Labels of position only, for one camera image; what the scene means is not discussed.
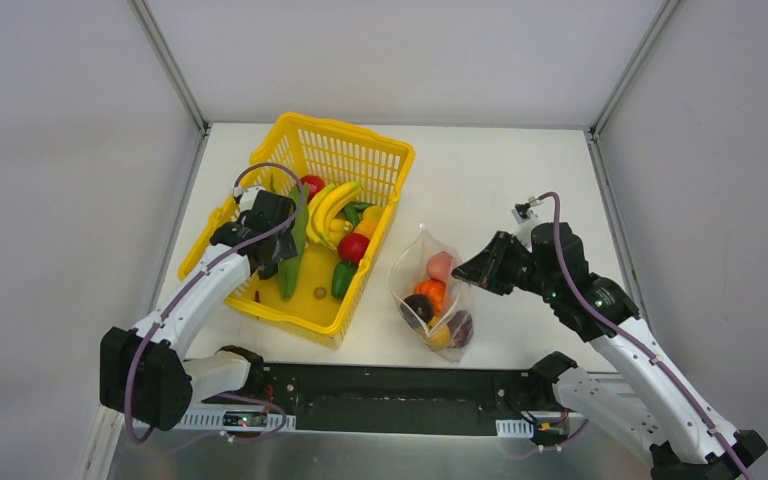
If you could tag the yellow plastic basket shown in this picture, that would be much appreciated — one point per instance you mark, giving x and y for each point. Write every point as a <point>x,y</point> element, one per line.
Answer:
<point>338,152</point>

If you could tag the pink peach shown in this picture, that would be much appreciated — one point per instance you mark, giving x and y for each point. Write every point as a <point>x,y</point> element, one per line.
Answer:
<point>439,266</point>

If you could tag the red tomato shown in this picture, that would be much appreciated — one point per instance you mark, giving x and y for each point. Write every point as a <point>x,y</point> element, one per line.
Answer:
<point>314,185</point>

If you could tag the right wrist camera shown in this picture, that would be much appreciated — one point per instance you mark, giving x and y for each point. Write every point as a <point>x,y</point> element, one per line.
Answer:
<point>526,220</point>

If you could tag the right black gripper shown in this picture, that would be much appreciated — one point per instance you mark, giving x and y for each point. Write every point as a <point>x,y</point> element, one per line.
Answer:
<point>502,263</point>

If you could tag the green chili pepper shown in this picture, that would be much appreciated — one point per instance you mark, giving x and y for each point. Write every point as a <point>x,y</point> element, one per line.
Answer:
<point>353,211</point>

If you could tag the orange yellow fruit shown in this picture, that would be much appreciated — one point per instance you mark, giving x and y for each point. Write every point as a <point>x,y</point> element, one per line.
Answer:
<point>369,221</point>

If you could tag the green bell pepper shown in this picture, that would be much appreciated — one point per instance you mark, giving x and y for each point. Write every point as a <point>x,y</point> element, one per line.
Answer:
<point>342,276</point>

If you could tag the dark purple eggplant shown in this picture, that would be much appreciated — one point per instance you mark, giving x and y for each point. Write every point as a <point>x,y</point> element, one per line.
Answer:
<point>417,310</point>

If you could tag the yellow banana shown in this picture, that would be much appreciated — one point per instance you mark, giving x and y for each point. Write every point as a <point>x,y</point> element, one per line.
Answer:
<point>325,207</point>

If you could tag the dark maroon fruit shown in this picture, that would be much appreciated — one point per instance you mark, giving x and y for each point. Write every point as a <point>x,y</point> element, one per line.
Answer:
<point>461,329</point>

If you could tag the clear zip top bag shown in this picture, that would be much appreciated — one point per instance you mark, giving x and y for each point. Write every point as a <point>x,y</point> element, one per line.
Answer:
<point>409,269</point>

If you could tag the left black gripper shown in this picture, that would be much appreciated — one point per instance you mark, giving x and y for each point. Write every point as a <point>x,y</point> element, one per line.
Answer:
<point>273,245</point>

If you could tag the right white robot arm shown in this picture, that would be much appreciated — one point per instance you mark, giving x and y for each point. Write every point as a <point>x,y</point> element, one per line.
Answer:
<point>669,425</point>

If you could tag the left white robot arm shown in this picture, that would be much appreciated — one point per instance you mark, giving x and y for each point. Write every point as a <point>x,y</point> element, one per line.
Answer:
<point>144,370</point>

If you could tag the orange pumpkin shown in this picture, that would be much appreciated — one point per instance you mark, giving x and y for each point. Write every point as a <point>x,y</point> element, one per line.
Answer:
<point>435,291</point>

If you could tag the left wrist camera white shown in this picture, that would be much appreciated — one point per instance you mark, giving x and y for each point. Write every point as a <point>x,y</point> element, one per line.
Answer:
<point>245,197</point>

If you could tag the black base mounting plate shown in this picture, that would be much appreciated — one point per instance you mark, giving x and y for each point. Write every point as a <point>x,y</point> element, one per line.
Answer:
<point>399,400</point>

